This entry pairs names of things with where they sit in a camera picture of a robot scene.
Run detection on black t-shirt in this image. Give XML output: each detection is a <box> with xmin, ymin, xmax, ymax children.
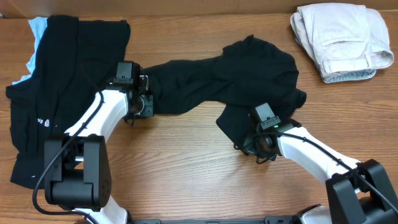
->
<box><xmin>145</xmin><ymin>35</ymin><xmax>307</xmax><ymax>146</ymax></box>

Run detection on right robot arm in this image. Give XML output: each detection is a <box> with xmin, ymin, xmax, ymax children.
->
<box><xmin>235</xmin><ymin>103</ymin><xmax>397</xmax><ymax>224</ymax></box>

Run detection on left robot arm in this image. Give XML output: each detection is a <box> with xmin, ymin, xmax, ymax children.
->
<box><xmin>39</xmin><ymin>61</ymin><xmax>154</xmax><ymax>223</ymax></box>

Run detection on black polo shirt with logo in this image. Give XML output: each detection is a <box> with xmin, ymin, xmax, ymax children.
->
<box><xmin>6</xmin><ymin>16</ymin><xmax>131</xmax><ymax>189</ymax></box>

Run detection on light blue garment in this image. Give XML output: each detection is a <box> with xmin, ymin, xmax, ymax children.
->
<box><xmin>12</xmin><ymin>17</ymin><xmax>47</xmax><ymax>85</ymax></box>

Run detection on folded beige trousers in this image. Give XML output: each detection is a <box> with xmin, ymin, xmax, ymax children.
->
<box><xmin>290</xmin><ymin>2</ymin><xmax>394</xmax><ymax>77</ymax></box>

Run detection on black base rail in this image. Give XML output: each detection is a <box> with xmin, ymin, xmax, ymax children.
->
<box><xmin>127</xmin><ymin>203</ymin><xmax>352</xmax><ymax>224</ymax></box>

